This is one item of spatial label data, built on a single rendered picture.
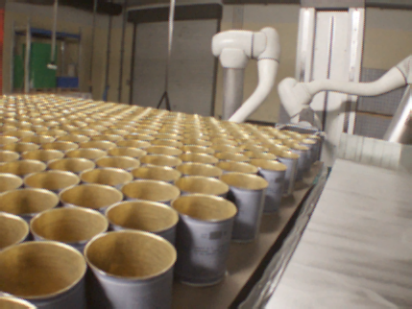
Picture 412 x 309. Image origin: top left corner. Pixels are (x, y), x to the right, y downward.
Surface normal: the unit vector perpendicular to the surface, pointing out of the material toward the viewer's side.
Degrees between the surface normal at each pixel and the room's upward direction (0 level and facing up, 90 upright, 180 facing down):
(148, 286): 92
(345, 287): 0
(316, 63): 90
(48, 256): 91
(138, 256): 91
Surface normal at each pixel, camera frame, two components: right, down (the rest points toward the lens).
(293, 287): 0.07, -0.97
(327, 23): -0.59, 0.13
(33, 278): 0.57, 0.25
